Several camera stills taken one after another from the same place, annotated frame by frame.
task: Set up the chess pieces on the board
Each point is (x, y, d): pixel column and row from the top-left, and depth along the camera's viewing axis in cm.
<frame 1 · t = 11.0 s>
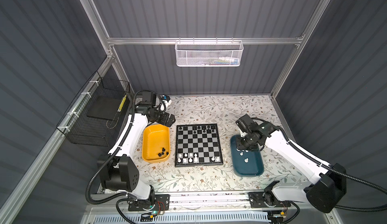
left hand: (166, 117, 84), fingers open
right hand: (239, 147, 79), fingers closed
black white chess board: (197, 145, 95), on the table
yellow plastic tray: (155, 143, 96), on the table
teal plastic tray: (245, 163, 88), on the table
black pieces in yellow tray: (160, 154, 91), on the table
white pieces in teal tray: (241, 154, 91), on the table

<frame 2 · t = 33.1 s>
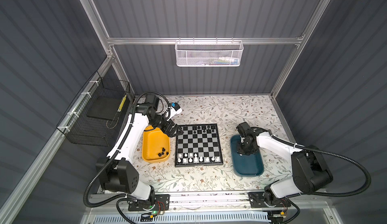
left hand: (176, 128, 78), fingers open
right hand: (241, 152, 89), fingers closed
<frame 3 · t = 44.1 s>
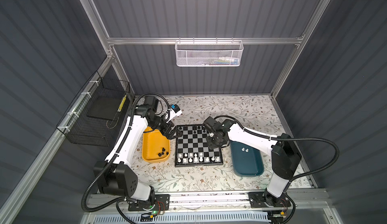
left hand: (175, 130, 77), fingers open
right hand: (212, 146, 86), fingers closed
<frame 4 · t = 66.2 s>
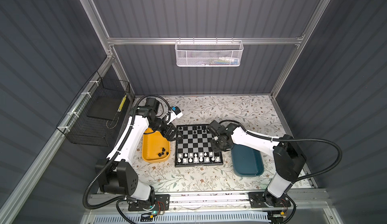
left hand: (176, 132, 77), fingers open
right hand: (216, 149, 87), fingers closed
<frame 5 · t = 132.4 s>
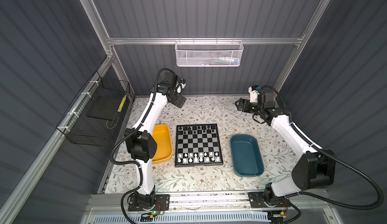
left hand: (175, 97, 89), fingers open
right hand: (243, 103, 85), fingers open
